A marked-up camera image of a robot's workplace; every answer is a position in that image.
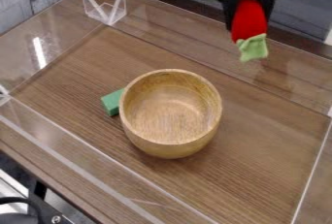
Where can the red plush strawberry green leaves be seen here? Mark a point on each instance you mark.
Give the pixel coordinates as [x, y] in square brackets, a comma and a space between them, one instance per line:
[249, 30]

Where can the wooden bowl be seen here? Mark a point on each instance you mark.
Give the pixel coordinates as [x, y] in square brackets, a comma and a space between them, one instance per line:
[170, 110]

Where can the green foam block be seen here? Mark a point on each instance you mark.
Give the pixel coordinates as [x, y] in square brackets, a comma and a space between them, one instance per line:
[110, 102]

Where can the clear acrylic corner bracket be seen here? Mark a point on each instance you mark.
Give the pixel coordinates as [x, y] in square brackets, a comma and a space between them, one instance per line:
[106, 13]

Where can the black table leg bracket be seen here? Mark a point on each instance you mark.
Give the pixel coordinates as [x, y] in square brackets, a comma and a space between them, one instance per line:
[48, 214]

